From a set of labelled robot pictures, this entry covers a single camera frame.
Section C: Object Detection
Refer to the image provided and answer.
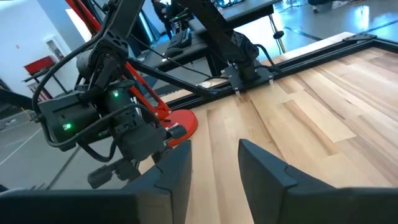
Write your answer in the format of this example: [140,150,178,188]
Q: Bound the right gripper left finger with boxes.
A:
[0,139,193,224]

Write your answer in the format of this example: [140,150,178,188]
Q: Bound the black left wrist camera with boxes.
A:
[38,91,101,152]

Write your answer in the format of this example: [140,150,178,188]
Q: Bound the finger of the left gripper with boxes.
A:
[87,157,141,190]
[166,123,188,141]

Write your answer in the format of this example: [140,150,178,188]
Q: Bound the black aluminium table frame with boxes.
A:
[127,32,398,110]

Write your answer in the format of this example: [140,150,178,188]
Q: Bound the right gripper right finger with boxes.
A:
[238,138,398,224]

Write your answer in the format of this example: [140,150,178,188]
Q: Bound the red tool cart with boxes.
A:
[22,55,71,101]

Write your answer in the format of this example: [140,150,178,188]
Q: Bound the rod with black knob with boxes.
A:
[269,14,286,54]

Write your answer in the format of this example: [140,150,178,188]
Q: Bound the red desk lamp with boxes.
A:
[64,0,199,147]

